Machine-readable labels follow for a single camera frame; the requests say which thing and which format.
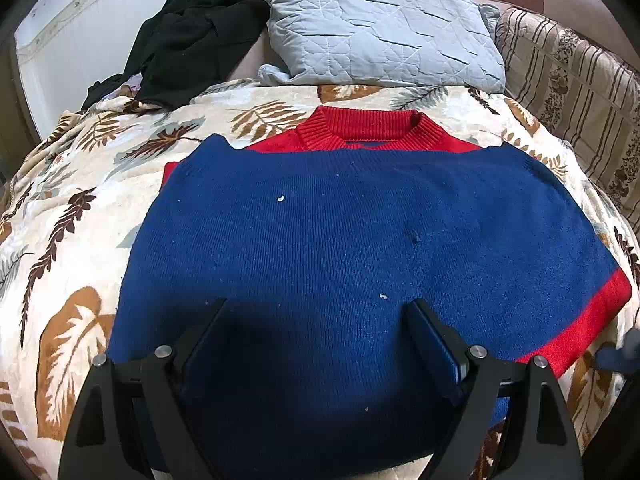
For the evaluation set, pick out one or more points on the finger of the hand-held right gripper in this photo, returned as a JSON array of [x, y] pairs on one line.
[[617, 355]]

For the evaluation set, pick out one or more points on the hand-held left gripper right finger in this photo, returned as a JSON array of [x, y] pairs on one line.
[[440, 350]]

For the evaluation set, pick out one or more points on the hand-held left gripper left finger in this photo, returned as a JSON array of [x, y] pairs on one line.
[[205, 335]]

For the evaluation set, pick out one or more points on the red and blue knit sweater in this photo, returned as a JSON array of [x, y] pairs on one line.
[[350, 220]]

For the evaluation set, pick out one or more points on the leaf print blanket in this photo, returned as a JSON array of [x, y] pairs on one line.
[[65, 210]]

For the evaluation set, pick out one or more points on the purple cloth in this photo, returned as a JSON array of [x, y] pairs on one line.
[[131, 82]]

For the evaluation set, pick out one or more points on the striped brown floral cushion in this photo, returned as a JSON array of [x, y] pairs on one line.
[[565, 75]]

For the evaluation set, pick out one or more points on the black clothing pile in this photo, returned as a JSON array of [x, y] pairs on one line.
[[190, 45]]

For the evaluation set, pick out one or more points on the white headboard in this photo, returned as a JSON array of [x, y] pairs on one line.
[[65, 70]]

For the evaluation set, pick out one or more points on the grey quilted pillow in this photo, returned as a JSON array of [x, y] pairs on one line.
[[375, 25]]

